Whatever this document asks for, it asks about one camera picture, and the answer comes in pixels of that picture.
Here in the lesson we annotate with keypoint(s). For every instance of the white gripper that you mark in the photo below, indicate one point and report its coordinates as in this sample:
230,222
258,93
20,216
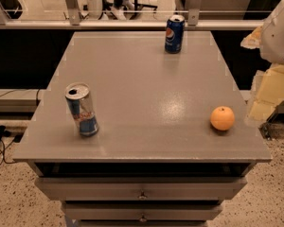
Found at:
278,42

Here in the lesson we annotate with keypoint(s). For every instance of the orange fruit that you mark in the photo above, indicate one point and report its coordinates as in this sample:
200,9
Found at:
222,118

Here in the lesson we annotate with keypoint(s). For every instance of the blue pepsi can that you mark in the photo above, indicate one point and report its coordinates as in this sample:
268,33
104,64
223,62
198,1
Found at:
174,33

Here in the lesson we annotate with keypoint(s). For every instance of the silver blue red bull can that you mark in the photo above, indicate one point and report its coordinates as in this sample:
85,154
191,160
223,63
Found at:
80,104

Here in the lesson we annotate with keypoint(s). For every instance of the grey drawer cabinet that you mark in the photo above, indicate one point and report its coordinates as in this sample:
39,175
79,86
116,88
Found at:
153,110

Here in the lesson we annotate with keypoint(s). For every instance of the upper drawer knob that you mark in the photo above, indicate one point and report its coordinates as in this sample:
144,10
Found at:
142,196

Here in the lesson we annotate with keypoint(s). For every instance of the drawer knob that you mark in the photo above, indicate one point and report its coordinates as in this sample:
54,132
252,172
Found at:
142,196
143,219

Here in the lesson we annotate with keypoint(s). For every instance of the lower drawer knob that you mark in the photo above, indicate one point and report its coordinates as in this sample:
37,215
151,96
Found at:
143,219

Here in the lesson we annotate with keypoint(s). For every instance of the lower grey drawer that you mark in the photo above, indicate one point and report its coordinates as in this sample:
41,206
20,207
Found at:
134,211

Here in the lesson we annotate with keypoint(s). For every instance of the metal rail barrier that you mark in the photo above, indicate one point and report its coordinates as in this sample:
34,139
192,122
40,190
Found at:
96,15

